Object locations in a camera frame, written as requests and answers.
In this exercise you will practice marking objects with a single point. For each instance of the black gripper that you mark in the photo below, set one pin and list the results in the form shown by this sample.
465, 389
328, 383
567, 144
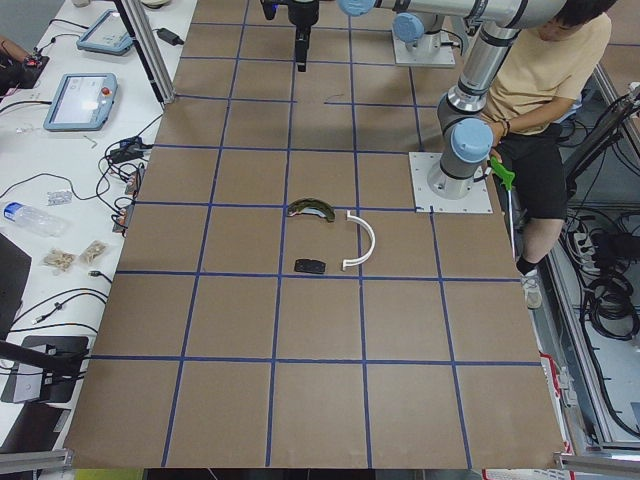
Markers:
301, 14

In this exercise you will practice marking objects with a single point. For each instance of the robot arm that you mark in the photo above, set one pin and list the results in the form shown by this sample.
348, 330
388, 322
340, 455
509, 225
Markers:
418, 32
466, 137

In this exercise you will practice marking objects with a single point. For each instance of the black power adapter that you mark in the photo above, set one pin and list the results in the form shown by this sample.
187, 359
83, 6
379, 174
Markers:
169, 37

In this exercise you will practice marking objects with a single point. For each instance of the green brake shoe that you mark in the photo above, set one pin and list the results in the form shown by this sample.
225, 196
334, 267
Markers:
311, 206

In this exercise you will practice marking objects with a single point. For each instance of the far teach pendant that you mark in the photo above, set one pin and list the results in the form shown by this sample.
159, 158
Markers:
107, 35

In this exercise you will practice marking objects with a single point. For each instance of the teach pendant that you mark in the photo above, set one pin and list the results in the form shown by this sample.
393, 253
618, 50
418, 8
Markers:
107, 35
82, 102

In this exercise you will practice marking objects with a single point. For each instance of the black brake pad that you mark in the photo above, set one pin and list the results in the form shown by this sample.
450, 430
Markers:
309, 266

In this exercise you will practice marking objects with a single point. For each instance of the near teach pendant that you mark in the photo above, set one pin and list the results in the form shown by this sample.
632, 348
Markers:
82, 102

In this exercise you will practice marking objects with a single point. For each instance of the person in beige shirt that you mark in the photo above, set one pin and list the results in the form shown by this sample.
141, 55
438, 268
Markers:
539, 82

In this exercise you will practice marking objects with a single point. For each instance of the plastic water bottle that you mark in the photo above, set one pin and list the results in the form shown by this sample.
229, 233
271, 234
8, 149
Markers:
34, 220

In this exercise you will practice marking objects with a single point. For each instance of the black laptop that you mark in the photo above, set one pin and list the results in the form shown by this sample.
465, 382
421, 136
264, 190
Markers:
15, 267

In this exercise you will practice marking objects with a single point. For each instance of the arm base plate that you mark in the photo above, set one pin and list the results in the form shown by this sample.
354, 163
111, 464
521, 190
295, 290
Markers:
435, 192
431, 51

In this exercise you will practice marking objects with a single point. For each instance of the aluminium frame post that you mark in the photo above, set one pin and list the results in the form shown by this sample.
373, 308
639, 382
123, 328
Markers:
139, 29

